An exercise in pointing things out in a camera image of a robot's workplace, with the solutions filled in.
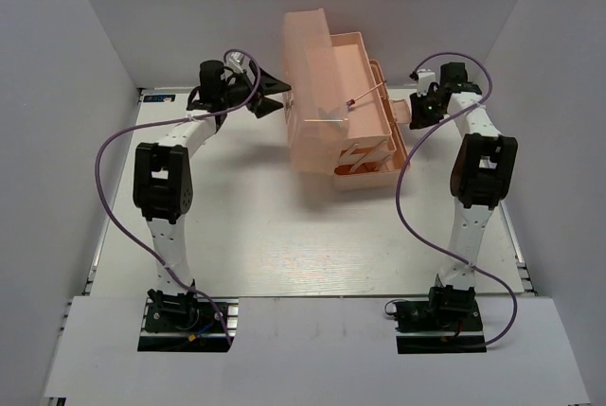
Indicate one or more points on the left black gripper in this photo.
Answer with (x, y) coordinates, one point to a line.
(270, 84)

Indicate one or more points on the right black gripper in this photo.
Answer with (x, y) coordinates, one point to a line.
(416, 116)

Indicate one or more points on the purple handle screwdriver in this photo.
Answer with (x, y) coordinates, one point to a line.
(353, 101)

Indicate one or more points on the pink plastic tool box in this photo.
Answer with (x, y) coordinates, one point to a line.
(360, 147)

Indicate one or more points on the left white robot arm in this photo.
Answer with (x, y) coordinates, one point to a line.
(163, 188)

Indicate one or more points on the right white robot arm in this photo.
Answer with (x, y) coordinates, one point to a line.
(482, 169)

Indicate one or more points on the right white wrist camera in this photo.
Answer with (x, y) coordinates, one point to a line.
(424, 80)

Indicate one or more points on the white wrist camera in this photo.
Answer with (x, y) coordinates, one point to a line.
(236, 62)
(424, 80)

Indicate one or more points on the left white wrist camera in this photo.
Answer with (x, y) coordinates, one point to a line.
(236, 62)

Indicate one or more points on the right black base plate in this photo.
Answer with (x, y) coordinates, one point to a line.
(448, 321)

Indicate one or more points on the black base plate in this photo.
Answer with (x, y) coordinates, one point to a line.
(448, 321)
(185, 323)

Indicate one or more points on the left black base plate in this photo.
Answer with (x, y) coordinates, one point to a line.
(185, 323)

